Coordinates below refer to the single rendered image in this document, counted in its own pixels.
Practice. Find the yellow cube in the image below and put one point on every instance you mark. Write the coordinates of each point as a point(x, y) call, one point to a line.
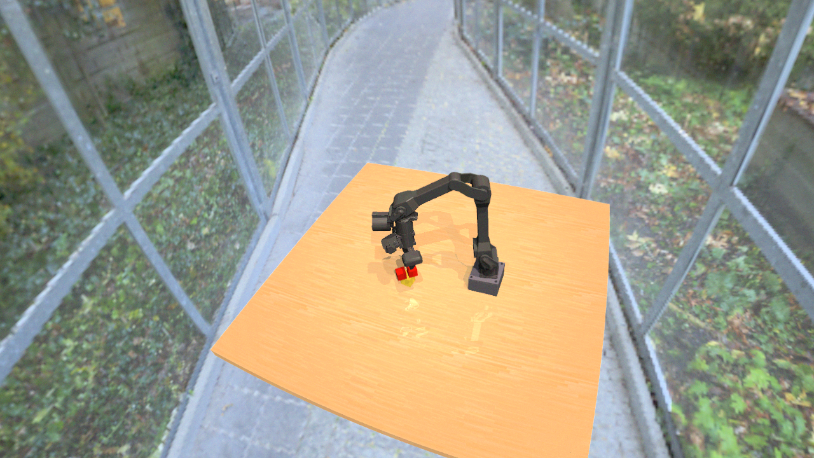
point(408, 281)

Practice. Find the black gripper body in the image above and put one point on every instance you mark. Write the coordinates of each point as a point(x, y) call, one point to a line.
point(412, 257)

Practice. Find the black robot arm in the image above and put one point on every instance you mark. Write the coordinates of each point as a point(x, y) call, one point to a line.
point(402, 212)

